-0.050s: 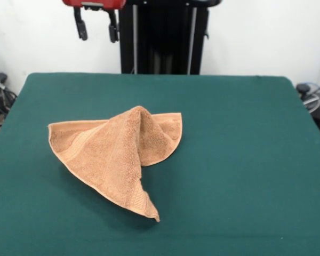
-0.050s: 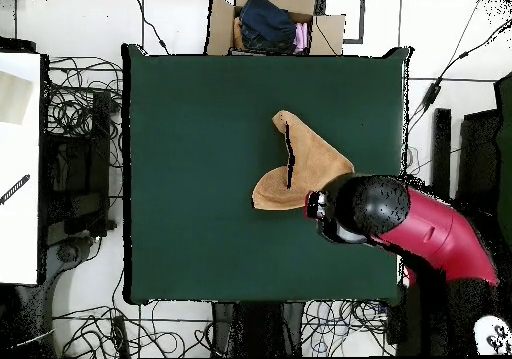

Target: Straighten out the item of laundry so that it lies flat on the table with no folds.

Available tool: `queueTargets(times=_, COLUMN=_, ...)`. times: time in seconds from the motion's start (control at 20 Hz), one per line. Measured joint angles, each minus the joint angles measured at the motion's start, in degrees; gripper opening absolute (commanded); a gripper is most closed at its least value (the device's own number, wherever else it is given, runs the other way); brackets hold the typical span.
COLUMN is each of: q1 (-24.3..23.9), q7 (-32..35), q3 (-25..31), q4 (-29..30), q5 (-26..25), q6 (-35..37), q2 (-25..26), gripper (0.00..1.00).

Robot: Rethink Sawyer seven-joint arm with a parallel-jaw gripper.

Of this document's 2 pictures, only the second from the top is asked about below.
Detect orange terry towel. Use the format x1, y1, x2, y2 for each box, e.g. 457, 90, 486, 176
251, 109, 356, 211

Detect dark green table cloth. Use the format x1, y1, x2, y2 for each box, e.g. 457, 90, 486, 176
121, 43, 413, 305

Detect pink garment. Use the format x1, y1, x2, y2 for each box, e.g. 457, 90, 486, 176
293, 21, 310, 54

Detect black equipment rack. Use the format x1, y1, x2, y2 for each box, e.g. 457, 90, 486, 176
41, 90, 118, 248
430, 107, 502, 216

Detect orange cloth in box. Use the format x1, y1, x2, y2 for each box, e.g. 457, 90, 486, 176
232, 16, 246, 50

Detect blue jeans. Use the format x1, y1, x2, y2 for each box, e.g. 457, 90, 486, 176
238, 0, 298, 52

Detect brown cardboard box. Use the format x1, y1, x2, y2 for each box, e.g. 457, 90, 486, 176
205, 0, 346, 57

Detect white board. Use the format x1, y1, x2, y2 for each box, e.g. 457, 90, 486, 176
0, 52, 42, 286

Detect black striped tool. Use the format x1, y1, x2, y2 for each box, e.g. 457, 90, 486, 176
0, 173, 32, 206

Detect beige paper sheet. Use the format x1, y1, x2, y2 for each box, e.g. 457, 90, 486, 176
0, 69, 34, 126

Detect black cable tangle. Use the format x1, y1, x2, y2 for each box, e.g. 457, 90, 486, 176
301, 299, 399, 358
53, 302, 213, 358
46, 56, 125, 168

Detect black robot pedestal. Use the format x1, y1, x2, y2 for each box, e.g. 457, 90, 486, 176
211, 300, 306, 358

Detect black cable with adapter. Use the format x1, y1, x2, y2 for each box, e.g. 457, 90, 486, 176
407, 0, 512, 136

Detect thin black cable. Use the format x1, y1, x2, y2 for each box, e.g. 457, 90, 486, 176
132, 0, 170, 55

